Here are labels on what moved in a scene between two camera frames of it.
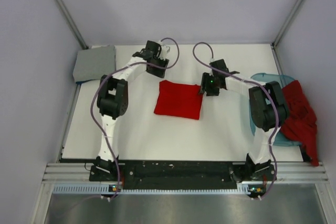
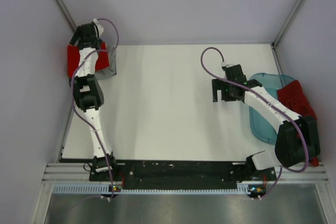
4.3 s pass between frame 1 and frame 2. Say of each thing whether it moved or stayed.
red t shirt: moved
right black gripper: moved
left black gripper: moved
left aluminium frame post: stayed
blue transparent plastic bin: stayed
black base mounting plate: stayed
